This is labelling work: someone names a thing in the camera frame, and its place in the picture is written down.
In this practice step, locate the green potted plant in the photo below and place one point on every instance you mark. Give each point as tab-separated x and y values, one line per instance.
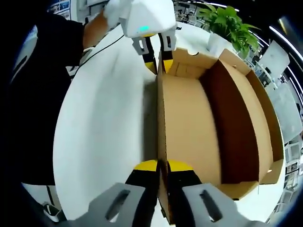
227	26

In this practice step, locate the person's left hand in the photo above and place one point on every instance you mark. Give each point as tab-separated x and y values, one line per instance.
113	14

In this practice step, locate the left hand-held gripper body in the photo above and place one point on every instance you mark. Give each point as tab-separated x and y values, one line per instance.
149	16

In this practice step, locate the brown cardboard shoe box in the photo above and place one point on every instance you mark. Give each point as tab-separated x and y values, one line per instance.
189	130

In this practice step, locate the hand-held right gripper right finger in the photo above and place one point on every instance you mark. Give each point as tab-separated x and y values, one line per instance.
230	216

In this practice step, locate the white partition panel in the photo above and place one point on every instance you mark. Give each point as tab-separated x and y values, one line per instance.
274	56

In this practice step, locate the white plant pot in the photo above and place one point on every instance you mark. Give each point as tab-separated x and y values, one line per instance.
216	42

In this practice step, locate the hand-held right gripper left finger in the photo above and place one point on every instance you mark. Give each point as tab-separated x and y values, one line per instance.
97	212

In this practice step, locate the white ceiling light strip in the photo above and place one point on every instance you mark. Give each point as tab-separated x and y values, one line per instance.
284	37

